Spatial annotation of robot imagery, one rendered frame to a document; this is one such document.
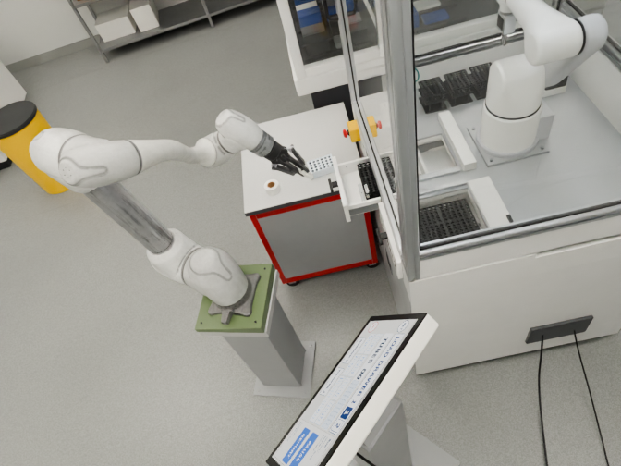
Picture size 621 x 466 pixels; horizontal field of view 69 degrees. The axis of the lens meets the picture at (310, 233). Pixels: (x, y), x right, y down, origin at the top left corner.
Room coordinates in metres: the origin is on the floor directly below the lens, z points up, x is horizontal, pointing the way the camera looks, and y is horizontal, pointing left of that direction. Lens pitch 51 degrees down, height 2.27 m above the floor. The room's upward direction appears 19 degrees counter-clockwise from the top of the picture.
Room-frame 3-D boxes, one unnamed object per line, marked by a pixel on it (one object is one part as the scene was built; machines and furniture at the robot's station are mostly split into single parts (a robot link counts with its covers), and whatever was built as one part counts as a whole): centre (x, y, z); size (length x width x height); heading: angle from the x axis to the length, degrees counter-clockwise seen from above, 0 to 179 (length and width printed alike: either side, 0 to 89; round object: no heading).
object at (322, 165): (1.57, -0.15, 0.78); 0.12 x 0.08 x 0.04; 89
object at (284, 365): (1.02, 0.36, 0.38); 0.30 x 0.30 x 0.76; 69
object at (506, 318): (1.18, -0.79, 0.40); 1.03 x 0.95 x 0.80; 173
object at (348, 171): (1.28, -0.39, 0.86); 0.40 x 0.26 x 0.06; 83
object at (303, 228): (1.73, -0.07, 0.38); 0.62 x 0.58 x 0.76; 173
